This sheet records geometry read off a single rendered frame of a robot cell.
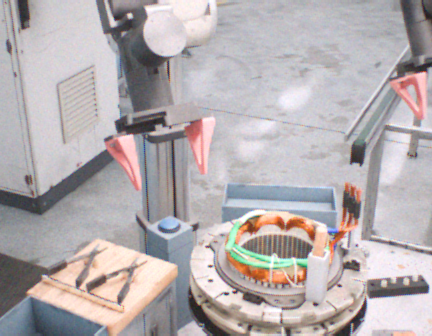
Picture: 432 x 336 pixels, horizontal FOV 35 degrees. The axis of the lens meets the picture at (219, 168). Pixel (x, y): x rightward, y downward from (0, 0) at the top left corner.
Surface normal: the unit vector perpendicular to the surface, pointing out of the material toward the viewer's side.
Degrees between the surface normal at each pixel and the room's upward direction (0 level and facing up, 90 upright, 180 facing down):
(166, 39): 60
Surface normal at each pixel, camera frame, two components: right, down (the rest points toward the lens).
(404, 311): 0.00, -0.89
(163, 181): 0.48, 0.40
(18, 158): -0.52, 0.40
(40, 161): 0.91, 0.19
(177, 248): 0.71, 0.32
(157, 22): 0.42, -0.09
